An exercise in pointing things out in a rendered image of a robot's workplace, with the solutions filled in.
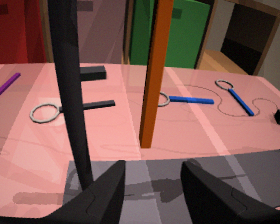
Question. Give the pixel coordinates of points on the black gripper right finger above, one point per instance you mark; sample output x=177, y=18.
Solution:
x=211, y=201

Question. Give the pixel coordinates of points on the grey ring with blue handle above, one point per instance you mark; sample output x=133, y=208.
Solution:
x=183, y=99
x=236, y=97

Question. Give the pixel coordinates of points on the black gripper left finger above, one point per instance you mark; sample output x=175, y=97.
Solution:
x=100, y=203

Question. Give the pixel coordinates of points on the purple handle with grey loop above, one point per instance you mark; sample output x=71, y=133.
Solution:
x=9, y=82

